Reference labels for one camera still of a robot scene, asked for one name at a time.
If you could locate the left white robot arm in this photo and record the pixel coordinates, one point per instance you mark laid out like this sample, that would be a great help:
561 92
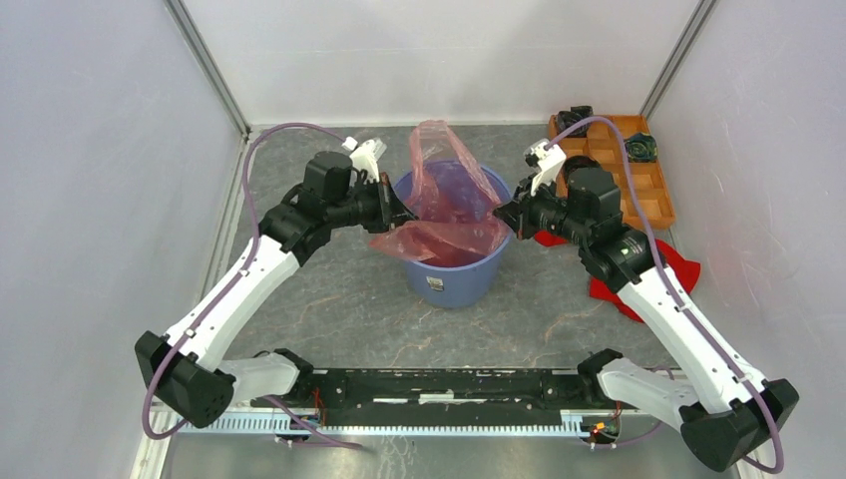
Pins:
185 368

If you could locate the red cloth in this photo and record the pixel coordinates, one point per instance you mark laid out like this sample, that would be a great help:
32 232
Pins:
686 271

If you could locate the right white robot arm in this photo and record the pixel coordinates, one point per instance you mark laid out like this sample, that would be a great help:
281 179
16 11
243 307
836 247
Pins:
725 408

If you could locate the red translucent trash bag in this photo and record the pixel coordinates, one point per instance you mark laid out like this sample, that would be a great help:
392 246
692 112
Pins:
452 200

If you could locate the black bag roll top left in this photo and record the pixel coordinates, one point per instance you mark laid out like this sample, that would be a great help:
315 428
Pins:
566 118

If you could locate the dark green bag roll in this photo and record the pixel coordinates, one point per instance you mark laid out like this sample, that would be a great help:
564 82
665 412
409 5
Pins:
641 148

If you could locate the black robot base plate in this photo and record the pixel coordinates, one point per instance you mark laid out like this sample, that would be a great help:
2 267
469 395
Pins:
444 397

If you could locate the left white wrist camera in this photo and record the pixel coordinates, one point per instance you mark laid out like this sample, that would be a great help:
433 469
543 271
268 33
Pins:
364 157

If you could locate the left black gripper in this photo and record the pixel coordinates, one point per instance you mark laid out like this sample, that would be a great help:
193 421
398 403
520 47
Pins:
389 206

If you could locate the black bag roll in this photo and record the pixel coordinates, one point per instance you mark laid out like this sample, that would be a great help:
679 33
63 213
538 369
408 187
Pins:
566 118
577 162

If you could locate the blue plastic trash bin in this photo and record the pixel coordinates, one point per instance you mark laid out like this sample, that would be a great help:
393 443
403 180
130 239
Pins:
455 287

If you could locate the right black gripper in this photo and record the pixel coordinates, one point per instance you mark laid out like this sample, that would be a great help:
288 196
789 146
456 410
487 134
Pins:
518 214

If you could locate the slotted cable duct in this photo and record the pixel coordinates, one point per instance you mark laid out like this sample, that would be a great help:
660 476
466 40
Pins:
276 422

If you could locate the black bag roll middle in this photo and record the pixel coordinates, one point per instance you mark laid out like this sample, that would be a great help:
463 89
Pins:
577 162

